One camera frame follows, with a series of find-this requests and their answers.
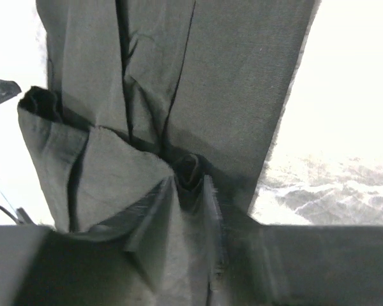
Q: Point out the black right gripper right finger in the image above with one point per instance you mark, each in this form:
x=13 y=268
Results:
x=255 y=264

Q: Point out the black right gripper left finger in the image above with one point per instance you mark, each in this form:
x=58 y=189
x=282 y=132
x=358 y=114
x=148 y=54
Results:
x=119 y=261

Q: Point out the black long sleeve shirt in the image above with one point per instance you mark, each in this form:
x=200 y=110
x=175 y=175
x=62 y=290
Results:
x=141 y=91

